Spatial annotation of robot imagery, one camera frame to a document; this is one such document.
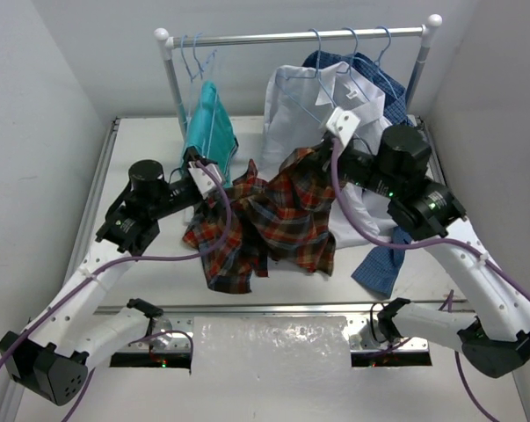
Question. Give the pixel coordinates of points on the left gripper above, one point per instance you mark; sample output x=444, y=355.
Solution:
x=199, y=193

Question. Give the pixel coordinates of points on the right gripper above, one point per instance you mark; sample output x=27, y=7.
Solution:
x=324, y=156

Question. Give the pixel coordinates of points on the red plaid shirt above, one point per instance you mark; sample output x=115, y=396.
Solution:
x=285, y=218

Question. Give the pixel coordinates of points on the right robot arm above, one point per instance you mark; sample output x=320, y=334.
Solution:
x=496, y=340

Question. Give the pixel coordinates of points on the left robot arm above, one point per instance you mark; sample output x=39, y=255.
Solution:
x=53, y=356

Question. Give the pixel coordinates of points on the blue hanger white shirt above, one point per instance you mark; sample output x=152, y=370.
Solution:
x=358, y=61

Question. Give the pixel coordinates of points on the blue checked shirt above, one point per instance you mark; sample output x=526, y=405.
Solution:
x=380, y=268

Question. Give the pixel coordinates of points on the white clothes rack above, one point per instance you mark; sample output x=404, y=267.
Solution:
x=167, y=44

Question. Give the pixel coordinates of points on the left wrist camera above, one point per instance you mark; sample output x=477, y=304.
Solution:
x=206, y=177

